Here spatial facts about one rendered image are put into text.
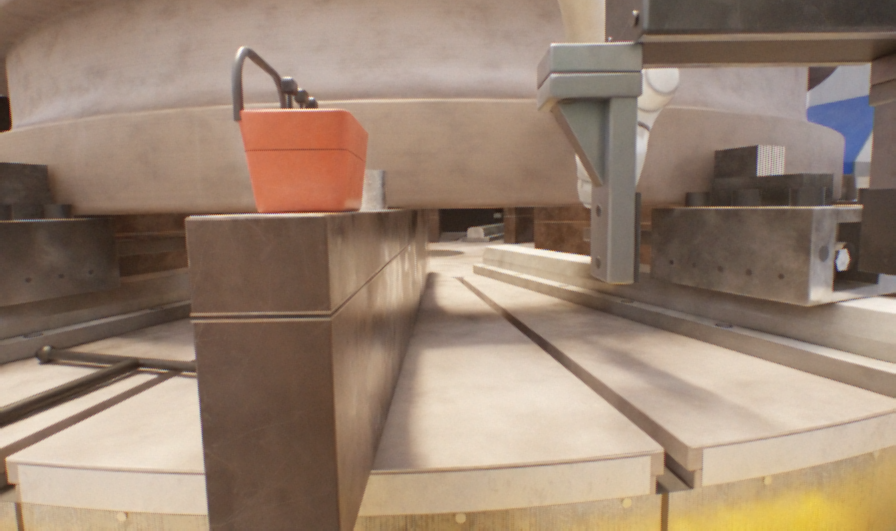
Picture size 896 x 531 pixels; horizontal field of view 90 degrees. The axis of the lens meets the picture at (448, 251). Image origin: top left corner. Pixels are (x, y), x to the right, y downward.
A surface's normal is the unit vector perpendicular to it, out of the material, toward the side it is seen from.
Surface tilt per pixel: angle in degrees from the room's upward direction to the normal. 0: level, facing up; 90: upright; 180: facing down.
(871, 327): 72
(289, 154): 97
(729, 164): 90
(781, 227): 90
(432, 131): 90
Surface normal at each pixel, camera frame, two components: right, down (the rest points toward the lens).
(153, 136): -0.24, 0.10
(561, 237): -0.71, 0.08
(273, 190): 0.04, 0.22
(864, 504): 0.32, 0.08
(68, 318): 0.92, 0.02
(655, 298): -0.93, 0.05
